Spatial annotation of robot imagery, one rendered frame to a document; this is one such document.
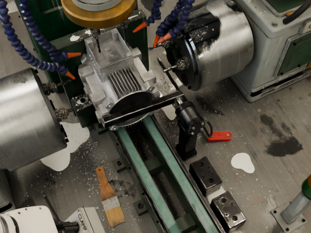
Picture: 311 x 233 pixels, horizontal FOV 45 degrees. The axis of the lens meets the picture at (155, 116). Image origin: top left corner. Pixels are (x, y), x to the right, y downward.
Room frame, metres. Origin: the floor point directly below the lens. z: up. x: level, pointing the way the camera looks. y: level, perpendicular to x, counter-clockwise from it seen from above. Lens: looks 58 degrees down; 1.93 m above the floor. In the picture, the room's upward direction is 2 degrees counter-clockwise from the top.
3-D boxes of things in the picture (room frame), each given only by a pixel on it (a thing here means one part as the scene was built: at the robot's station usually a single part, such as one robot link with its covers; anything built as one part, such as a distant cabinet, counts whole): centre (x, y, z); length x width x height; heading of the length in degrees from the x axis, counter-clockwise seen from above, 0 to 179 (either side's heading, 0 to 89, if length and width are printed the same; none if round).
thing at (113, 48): (0.72, 0.13, 1.11); 0.12 x 0.11 x 0.07; 25
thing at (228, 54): (0.83, -0.19, 1.04); 0.41 x 0.25 x 0.25; 115
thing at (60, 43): (0.83, 0.18, 0.97); 0.30 x 0.11 x 0.34; 115
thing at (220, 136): (0.61, -0.22, 0.81); 0.09 x 0.03 x 0.02; 91
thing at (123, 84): (0.69, 0.11, 1.02); 0.20 x 0.19 x 0.19; 25
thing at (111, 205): (0.42, 0.16, 0.80); 0.21 x 0.05 x 0.01; 20
